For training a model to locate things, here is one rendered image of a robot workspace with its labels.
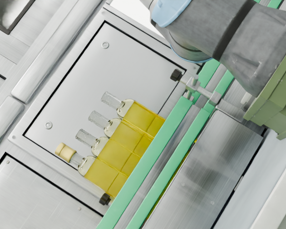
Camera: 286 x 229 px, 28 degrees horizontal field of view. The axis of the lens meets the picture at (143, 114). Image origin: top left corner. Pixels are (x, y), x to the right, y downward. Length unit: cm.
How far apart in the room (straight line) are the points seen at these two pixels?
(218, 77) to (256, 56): 56
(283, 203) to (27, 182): 90
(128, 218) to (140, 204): 4
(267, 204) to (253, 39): 26
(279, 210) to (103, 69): 90
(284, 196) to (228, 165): 45
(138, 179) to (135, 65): 45
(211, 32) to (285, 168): 24
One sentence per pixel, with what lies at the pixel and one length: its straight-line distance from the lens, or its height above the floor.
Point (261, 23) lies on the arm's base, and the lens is 92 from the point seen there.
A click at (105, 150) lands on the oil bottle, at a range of 140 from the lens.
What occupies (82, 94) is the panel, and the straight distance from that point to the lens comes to 160.
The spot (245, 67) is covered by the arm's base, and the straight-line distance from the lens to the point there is 93.
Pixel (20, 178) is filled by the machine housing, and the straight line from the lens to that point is 160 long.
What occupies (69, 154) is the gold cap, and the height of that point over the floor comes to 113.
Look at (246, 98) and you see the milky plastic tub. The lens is 130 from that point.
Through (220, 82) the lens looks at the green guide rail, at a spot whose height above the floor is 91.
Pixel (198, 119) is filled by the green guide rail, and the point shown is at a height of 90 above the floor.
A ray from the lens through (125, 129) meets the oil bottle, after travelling 141.
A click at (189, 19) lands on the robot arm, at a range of 93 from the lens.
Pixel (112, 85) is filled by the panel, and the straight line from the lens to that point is 160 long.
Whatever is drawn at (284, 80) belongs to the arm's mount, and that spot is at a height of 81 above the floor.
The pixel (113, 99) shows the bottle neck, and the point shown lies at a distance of 144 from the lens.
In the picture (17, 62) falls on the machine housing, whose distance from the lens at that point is 170.
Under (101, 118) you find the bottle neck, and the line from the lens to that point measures 143.
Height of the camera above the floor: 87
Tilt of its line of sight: 6 degrees up
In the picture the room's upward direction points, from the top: 58 degrees counter-clockwise
